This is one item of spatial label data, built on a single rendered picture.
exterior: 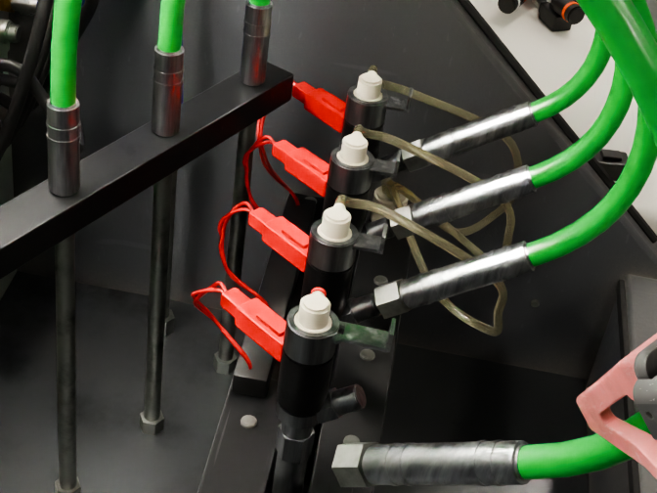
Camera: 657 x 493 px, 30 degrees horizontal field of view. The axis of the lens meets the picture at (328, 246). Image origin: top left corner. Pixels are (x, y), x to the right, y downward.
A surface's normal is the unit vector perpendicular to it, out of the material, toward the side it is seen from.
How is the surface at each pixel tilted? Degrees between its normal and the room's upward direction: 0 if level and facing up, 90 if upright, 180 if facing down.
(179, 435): 0
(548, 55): 0
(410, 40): 90
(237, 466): 0
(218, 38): 90
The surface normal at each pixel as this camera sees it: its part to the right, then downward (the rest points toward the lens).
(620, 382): -0.87, 0.48
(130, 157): 0.12, -0.79
